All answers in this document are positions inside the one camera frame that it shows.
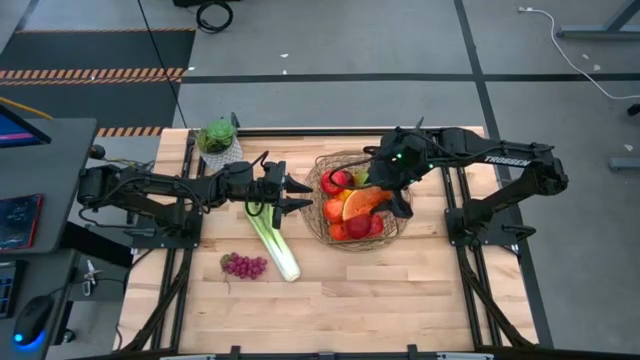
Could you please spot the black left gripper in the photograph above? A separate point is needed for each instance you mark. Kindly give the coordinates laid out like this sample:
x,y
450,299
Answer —
x,y
250,182

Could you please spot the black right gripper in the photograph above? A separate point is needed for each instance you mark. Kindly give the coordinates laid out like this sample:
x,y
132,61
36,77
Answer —
x,y
400,160

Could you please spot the watermelon slice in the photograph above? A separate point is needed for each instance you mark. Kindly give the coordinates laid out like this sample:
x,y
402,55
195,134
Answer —
x,y
362,202

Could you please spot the orange red peach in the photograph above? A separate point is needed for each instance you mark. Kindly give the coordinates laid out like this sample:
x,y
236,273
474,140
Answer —
x,y
332,210

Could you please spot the dark red apple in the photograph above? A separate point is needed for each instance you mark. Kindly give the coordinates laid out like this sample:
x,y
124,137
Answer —
x,y
357,226

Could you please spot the red orange tomato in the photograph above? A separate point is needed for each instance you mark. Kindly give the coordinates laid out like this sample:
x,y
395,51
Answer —
x,y
339,231

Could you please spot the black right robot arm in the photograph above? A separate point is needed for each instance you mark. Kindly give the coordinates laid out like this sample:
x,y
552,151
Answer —
x,y
500,155

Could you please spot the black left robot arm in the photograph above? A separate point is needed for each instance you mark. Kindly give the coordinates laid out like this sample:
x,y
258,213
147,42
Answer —
x,y
160,187

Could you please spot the purple grape bunch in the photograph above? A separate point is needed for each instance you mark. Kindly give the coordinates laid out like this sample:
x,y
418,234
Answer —
x,y
245,266

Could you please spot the green plant in white pot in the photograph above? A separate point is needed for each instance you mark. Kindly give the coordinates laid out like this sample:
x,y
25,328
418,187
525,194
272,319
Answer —
x,y
220,137

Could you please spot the white flat bar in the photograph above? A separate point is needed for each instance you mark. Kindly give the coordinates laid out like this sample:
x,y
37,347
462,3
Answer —
x,y
465,357
190,357

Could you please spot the black box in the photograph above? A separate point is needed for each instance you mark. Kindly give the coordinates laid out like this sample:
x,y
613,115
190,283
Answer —
x,y
100,250

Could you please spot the black round knob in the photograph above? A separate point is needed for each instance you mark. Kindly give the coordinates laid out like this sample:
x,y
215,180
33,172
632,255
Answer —
x,y
97,151

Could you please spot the silver carabiner clip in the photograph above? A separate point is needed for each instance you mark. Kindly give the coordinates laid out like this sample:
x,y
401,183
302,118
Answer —
x,y
90,275

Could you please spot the grey desk foot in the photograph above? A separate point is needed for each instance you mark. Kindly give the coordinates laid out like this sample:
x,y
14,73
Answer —
x,y
625,164

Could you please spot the black hazard-striped floor mat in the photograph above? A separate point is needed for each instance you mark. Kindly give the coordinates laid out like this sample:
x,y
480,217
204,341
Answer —
x,y
100,50

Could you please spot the black desk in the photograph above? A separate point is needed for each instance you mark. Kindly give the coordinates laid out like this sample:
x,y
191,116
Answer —
x,y
50,160

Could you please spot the black caster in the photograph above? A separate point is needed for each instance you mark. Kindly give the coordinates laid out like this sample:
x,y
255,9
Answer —
x,y
634,109

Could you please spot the grey desk leg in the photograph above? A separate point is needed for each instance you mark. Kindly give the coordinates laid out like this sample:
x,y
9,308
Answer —
x,y
595,34

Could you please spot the dark tablet with red edge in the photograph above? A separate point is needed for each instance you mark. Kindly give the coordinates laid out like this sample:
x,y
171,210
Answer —
x,y
20,220

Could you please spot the computer monitor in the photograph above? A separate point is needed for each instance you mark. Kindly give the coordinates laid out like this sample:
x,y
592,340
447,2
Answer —
x,y
15,135

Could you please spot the black computer mouse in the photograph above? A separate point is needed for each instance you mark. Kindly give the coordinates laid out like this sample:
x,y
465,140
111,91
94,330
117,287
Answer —
x,y
32,317

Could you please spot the black keyboard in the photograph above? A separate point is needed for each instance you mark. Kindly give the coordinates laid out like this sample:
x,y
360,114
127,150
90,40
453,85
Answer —
x,y
6,292

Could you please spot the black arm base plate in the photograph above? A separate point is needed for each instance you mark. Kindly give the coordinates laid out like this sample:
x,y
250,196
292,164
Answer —
x,y
150,241
455,235

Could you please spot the black aluminium table frame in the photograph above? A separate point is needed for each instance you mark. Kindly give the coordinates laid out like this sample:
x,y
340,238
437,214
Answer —
x,y
325,132

